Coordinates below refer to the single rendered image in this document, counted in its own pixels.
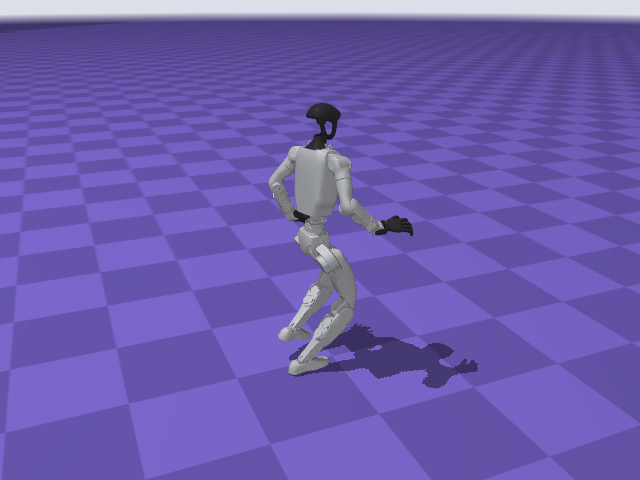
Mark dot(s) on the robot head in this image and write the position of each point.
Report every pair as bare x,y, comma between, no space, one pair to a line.
322,112

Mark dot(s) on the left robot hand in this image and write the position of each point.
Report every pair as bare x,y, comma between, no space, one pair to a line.
302,217

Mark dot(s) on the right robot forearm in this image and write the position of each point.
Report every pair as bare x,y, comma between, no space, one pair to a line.
364,219

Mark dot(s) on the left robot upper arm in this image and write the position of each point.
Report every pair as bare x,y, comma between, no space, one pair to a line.
287,167

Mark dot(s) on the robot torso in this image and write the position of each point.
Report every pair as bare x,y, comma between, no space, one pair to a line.
316,195

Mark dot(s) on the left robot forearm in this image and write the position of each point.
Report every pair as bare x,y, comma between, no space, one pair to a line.
285,205

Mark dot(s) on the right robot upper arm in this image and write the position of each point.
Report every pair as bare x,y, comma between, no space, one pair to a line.
340,166

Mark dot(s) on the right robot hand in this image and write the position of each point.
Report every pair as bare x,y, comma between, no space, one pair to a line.
395,224

